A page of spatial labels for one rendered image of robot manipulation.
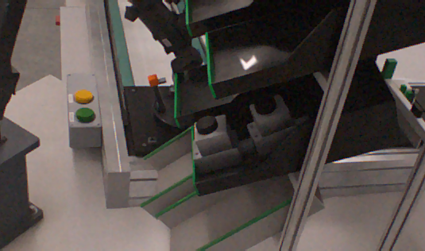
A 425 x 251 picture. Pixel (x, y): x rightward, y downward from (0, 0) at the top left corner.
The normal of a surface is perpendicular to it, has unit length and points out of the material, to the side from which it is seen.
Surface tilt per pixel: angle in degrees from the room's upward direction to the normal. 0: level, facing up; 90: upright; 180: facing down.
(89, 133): 90
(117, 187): 90
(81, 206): 0
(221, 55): 25
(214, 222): 45
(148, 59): 0
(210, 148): 90
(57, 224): 0
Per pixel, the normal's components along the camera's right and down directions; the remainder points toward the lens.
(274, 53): -0.29, -0.76
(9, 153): 0.14, -0.79
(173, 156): 0.04, 0.60
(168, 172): -0.60, -0.62
